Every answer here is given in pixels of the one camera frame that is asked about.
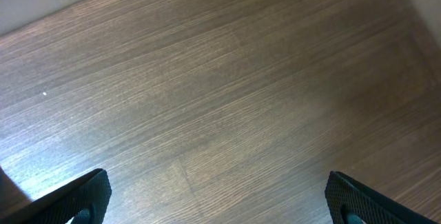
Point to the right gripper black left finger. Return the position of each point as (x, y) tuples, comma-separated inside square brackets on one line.
[(83, 200)]

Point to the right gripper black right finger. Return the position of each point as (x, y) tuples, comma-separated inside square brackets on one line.
[(350, 201)]

